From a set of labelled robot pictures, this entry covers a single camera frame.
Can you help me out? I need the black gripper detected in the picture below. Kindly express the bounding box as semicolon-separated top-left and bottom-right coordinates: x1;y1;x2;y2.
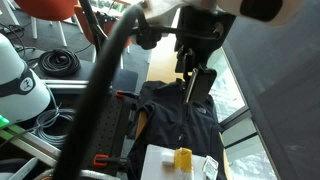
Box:
174;6;236;104

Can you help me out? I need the black jacket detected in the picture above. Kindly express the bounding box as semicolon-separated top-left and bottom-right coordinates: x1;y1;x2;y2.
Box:
127;81;227;180

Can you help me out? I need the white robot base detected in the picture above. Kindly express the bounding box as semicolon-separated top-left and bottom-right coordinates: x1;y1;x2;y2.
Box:
0;34;51;124

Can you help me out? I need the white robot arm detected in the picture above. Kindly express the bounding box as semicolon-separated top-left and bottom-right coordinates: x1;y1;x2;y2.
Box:
133;0;303;104

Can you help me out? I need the orange chair near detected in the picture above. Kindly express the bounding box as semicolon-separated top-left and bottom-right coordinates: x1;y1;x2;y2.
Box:
73;4;133;69

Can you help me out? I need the orange chair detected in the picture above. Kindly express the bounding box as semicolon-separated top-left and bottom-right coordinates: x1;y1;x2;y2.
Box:
73;4;133;69
14;0;79;47

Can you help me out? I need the upper orange black clamp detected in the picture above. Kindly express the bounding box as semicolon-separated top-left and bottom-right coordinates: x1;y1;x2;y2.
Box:
115;90;140;100

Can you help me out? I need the orange black clamp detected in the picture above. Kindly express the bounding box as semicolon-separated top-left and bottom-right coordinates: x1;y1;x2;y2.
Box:
93;154;130;167
115;90;140;100

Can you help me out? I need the small white box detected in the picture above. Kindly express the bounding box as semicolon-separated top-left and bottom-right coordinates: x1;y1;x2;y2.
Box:
161;153;174;165

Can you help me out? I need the crinkled white packet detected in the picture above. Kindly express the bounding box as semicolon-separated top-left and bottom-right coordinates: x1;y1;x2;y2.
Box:
202;156;219;180

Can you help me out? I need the white board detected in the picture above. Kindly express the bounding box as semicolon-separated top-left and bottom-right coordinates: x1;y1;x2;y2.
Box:
140;144;205;180

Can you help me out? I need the orange chair far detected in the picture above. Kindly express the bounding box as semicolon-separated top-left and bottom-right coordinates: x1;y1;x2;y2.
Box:
14;0;79;47

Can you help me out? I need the black perforated breadboard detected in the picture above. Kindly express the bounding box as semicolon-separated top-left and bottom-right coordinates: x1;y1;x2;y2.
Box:
49;93;134;176

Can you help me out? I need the lower orange black clamp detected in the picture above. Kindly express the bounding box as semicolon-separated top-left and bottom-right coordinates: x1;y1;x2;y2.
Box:
93;154;130;167

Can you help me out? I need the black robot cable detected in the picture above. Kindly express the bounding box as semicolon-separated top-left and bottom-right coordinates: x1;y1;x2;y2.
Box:
52;4;221;180

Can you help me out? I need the black camera stand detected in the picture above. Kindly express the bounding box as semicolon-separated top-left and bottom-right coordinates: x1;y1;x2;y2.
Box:
78;0;116;64

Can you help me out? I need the black coiled cable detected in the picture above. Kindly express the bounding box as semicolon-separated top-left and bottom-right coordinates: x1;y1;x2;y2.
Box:
37;48;82;77

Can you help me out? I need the silver aluminium extrusion rail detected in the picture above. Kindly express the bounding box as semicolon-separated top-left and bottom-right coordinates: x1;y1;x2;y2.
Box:
42;79;88;94

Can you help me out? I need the grey coiled cable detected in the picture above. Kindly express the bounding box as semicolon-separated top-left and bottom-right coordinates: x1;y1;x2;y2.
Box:
34;108;77;148

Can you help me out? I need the light aluminium frame bar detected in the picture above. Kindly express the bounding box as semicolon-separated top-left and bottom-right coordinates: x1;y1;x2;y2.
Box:
0;125;61;167

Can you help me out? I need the white wrapped hose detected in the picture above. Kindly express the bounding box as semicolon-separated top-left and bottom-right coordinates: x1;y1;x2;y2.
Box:
33;168;122;180

